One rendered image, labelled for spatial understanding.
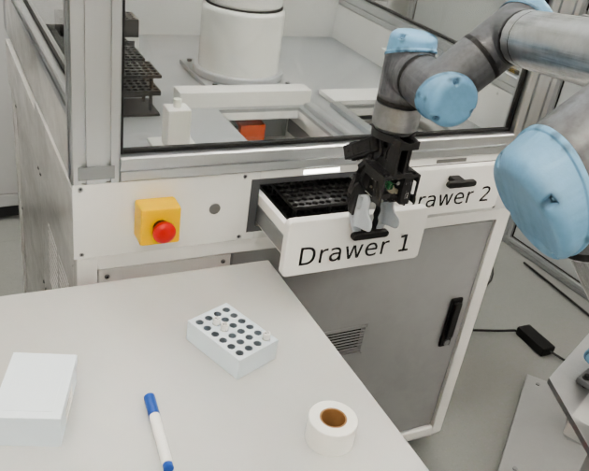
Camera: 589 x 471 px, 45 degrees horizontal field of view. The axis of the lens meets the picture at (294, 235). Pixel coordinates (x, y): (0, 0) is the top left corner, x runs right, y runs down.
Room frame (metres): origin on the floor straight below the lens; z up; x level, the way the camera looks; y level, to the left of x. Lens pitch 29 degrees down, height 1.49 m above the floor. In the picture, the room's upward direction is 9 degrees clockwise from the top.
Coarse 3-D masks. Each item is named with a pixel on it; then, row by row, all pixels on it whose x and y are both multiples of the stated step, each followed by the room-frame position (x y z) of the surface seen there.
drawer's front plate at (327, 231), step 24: (312, 216) 1.08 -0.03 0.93; (336, 216) 1.10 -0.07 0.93; (408, 216) 1.17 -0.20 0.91; (288, 240) 1.05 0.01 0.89; (312, 240) 1.07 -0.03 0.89; (336, 240) 1.10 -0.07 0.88; (360, 240) 1.12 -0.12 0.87; (384, 240) 1.15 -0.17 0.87; (408, 240) 1.17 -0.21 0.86; (288, 264) 1.05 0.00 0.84; (312, 264) 1.08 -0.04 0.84; (336, 264) 1.10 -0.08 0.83; (360, 264) 1.13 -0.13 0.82
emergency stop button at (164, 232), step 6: (162, 222) 1.04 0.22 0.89; (168, 222) 1.04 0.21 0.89; (156, 228) 1.03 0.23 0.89; (162, 228) 1.03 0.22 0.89; (168, 228) 1.04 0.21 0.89; (174, 228) 1.05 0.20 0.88; (156, 234) 1.03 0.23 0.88; (162, 234) 1.03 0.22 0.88; (168, 234) 1.04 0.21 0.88; (174, 234) 1.04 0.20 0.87; (156, 240) 1.03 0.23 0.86; (162, 240) 1.03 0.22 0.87; (168, 240) 1.04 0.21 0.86
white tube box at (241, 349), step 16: (224, 304) 0.97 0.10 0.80; (192, 320) 0.91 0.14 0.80; (208, 320) 0.93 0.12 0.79; (224, 320) 0.94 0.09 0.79; (240, 320) 0.94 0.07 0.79; (192, 336) 0.90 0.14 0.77; (208, 336) 0.88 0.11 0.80; (224, 336) 0.88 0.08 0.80; (240, 336) 0.89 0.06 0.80; (256, 336) 0.90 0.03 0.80; (272, 336) 0.90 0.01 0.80; (208, 352) 0.87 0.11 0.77; (224, 352) 0.85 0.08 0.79; (240, 352) 0.86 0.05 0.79; (256, 352) 0.86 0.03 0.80; (272, 352) 0.89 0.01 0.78; (224, 368) 0.85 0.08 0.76; (240, 368) 0.84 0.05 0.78; (256, 368) 0.86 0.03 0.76
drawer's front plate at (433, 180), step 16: (432, 176) 1.37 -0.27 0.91; (448, 176) 1.40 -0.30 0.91; (464, 176) 1.42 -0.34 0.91; (480, 176) 1.44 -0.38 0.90; (432, 192) 1.38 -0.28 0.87; (448, 192) 1.40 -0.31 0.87; (464, 192) 1.42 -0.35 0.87; (480, 192) 1.45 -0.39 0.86; (496, 192) 1.47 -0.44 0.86; (432, 208) 1.39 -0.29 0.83; (448, 208) 1.41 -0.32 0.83; (464, 208) 1.43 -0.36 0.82
